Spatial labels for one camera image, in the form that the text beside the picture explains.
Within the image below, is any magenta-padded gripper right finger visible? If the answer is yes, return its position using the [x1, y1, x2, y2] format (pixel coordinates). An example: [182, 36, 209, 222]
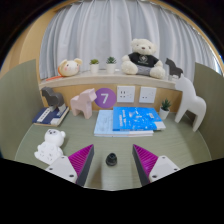
[131, 143, 181, 186]

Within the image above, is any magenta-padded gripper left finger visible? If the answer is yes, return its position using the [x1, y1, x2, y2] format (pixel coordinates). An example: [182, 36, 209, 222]
[44, 143, 95, 187]

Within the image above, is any small black charger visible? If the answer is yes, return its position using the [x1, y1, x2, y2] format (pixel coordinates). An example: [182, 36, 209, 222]
[105, 152, 118, 167]

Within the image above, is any white bear-shaped power strip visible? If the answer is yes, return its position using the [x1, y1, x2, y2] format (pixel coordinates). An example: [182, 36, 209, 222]
[34, 128, 67, 166]

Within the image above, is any navy blue book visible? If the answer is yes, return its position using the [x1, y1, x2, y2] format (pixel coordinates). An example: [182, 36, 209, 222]
[31, 105, 71, 128]

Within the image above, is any small potted plant white pot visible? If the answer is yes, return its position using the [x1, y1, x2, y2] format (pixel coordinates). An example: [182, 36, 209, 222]
[105, 56, 117, 75]
[158, 98, 172, 121]
[89, 58, 100, 74]

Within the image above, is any bright blue book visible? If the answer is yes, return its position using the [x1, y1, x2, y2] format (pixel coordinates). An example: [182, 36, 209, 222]
[112, 106, 167, 132]

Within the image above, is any light blue book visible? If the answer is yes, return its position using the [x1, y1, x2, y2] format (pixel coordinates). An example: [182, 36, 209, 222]
[93, 109, 155, 138]

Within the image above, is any pink horse figurine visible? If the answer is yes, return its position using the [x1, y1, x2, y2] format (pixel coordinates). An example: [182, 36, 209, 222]
[69, 87, 98, 120]

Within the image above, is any dark grey horse figurine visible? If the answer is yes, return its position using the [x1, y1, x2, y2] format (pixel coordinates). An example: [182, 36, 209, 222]
[41, 86, 67, 117]

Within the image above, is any large white horse figurine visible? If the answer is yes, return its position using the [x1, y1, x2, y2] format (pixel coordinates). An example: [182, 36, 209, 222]
[174, 73, 208, 133]

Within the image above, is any green desk partition panel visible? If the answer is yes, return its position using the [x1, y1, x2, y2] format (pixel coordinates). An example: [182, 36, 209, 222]
[193, 62, 224, 160]
[0, 59, 43, 161]

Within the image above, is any round purple number sign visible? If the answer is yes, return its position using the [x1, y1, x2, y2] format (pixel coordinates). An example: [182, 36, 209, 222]
[94, 87, 118, 109]

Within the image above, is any small black horse figurine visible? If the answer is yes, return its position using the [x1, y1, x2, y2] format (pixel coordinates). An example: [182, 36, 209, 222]
[164, 57, 184, 81]

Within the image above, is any round cream and orange plush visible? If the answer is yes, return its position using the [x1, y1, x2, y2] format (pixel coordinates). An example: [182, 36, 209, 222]
[57, 57, 84, 78]

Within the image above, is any cream teddy bear black shirt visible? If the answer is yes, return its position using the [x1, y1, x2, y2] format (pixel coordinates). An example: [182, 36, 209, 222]
[120, 38, 166, 80]

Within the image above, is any light grey curtain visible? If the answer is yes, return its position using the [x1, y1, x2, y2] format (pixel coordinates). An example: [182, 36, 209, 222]
[39, 0, 218, 81]

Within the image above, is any white wall socket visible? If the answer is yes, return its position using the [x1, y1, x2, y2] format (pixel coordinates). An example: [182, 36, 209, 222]
[116, 85, 136, 104]
[138, 86, 158, 104]

